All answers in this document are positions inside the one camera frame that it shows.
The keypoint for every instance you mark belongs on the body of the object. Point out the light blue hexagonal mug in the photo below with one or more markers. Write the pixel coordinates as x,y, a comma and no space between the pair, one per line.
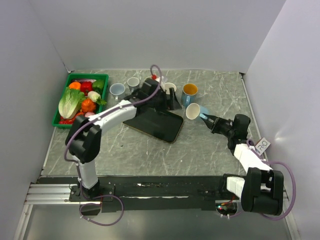
196,112

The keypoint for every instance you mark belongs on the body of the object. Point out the red toy chili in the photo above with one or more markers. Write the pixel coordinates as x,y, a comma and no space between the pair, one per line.
65,122

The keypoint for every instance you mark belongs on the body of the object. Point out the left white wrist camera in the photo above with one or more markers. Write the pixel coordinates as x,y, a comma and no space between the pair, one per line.
162,80

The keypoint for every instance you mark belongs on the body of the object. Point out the blue mug tan rim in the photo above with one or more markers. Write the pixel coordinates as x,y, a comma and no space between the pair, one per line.
189,93

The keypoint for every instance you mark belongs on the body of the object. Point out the white footed mug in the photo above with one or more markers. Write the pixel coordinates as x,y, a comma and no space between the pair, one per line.
117,90

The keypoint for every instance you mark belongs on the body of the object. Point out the small slate grey mug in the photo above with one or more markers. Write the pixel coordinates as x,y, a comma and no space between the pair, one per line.
133,83

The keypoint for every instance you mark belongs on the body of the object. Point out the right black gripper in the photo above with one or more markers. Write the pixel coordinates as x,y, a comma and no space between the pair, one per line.
214,126

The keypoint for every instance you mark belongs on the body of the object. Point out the green toy pepper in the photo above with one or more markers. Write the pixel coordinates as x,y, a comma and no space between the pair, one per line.
98,85

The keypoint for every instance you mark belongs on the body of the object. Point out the dark grey mug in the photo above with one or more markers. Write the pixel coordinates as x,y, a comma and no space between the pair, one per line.
168,86

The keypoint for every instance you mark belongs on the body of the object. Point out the red toy pepper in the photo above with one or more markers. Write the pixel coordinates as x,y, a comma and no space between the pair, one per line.
86,87

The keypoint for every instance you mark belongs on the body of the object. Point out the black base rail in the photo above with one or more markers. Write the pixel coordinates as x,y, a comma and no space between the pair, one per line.
132,193

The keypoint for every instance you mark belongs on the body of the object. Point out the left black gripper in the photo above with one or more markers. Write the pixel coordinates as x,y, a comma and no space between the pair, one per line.
173,103

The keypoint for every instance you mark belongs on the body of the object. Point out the toy cabbage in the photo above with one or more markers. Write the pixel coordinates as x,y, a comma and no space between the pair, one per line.
70,103

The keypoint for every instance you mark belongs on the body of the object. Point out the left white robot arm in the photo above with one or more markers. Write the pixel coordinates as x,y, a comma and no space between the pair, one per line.
84,138

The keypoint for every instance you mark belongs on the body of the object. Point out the black serving tray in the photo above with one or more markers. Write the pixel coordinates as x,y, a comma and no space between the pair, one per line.
163,125

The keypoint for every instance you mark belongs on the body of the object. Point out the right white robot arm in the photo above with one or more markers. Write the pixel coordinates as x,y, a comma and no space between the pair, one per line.
261,190

